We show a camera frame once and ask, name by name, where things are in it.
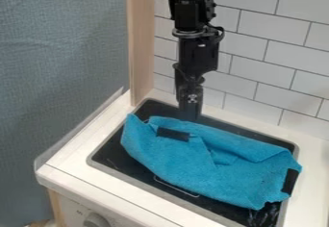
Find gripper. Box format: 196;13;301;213
172;34;223;122

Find blue cloth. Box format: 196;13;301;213
119;113;304;212

